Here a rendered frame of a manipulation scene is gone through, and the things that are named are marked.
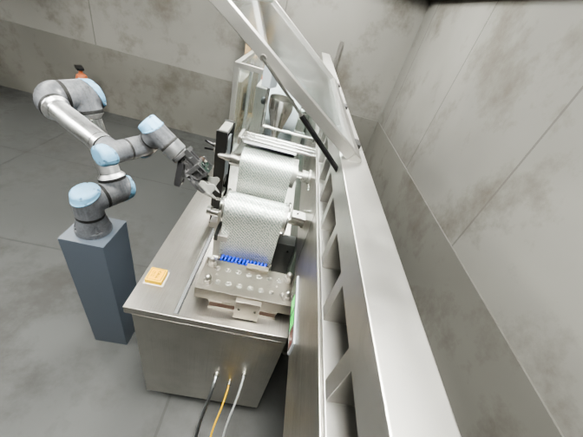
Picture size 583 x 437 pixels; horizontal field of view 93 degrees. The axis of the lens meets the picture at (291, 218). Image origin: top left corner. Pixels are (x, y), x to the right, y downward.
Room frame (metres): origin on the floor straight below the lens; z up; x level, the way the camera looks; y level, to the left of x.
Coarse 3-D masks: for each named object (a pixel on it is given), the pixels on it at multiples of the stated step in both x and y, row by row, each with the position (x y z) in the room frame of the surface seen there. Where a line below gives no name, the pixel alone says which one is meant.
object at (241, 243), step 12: (228, 228) 0.84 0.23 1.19; (240, 228) 0.84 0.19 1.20; (228, 240) 0.84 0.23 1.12; (240, 240) 0.85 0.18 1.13; (252, 240) 0.85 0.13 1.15; (264, 240) 0.86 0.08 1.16; (276, 240) 0.86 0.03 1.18; (228, 252) 0.84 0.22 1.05; (240, 252) 0.85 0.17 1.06; (252, 252) 0.85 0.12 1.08; (264, 252) 0.86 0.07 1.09
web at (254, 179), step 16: (240, 160) 1.08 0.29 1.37; (256, 160) 1.10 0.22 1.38; (272, 160) 1.12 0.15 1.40; (288, 160) 1.14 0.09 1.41; (240, 176) 1.07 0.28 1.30; (256, 176) 1.08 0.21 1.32; (272, 176) 1.09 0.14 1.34; (288, 176) 1.10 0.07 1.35; (256, 192) 1.09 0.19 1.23; (272, 192) 1.09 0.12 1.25; (224, 208) 0.84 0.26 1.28; (240, 208) 0.86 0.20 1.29; (256, 208) 0.87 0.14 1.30; (272, 208) 0.89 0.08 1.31; (240, 224) 0.84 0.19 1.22; (256, 224) 0.85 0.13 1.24; (272, 224) 0.86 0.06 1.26
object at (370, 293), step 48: (336, 192) 0.64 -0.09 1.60; (336, 240) 0.51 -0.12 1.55; (384, 240) 0.42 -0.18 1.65; (336, 288) 0.37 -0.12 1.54; (384, 288) 0.30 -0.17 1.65; (336, 336) 0.33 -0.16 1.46; (384, 336) 0.22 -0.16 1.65; (336, 384) 0.21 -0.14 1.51; (384, 384) 0.16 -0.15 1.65; (432, 384) 0.18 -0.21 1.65; (336, 432) 0.17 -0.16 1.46; (384, 432) 0.12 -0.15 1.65; (432, 432) 0.13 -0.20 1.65
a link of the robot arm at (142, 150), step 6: (126, 138) 0.85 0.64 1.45; (132, 138) 0.86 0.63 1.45; (138, 138) 0.87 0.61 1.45; (132, 144) 0.83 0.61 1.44; (138, 144) 0.85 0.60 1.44; (144, 144) 0.86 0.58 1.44; (138, 150) 0.84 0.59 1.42; (144, 150) 0.86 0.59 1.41; (150, 150) 0.87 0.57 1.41; (138, 156) 0.84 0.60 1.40; (144, 156) 0.89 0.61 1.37
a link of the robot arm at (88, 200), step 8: (80, 184) 0.89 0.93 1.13; (88, 184) 0.91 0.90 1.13; (96, 184) 0.92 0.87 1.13; (72, 192) 0.84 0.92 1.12; (80, 192) 0.85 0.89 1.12; (88, 192) 0.86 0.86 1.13; (96, 192) 0.87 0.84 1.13; (104, 192) 0.91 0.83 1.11; (72, 200) 0.81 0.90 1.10; (80, 200) 0.82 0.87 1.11; (88, 200) 0.83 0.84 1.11; (96, 200) 0.86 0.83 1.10; (104, 200) 0.89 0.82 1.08; (72, 208) 0.82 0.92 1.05; (80, 208) 0.81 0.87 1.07; (88, 208) 0.83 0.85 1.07; (96, 208) 0.85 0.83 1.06; (104, 208) 0.89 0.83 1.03; (80, 216) 0.81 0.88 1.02; (88, 216) 0.82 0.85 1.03; (96, 216) 0.85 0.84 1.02
